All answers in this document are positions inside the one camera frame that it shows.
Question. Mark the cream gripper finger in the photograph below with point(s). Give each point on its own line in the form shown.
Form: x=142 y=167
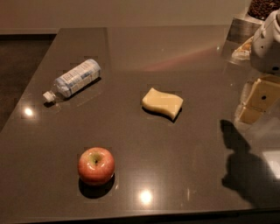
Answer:
x=249 y=115

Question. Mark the yellow wavy sponge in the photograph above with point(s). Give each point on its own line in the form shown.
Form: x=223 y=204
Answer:
x=162 y=103

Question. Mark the red apple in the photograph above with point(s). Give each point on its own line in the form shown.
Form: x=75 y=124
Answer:
x=96 y=166

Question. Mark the metal canister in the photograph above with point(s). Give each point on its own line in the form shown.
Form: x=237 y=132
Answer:
x=242 y=29

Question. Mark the bowl of dark snacks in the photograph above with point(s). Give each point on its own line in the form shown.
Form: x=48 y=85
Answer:
x=260 y=9

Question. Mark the clear plastic water bottle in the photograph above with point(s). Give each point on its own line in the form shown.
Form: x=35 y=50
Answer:
x=73 y=81

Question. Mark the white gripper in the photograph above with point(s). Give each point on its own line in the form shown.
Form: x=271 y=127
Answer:
x=266 y=49

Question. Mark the snack packet on counter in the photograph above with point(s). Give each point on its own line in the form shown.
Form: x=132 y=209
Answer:
x=243 y=51

